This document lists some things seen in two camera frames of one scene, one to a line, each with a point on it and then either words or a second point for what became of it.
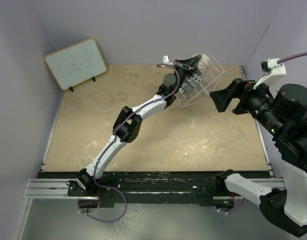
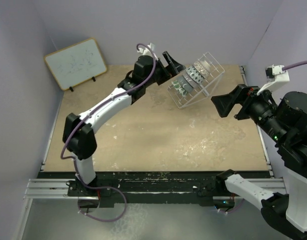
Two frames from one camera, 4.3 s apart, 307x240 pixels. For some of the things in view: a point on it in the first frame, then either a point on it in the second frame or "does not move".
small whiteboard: x=76 y=63 does not move
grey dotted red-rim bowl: x=187 y=87 does not move
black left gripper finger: x=190 y=64 → x=170 y=62
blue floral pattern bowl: x=198 y=77 does not move
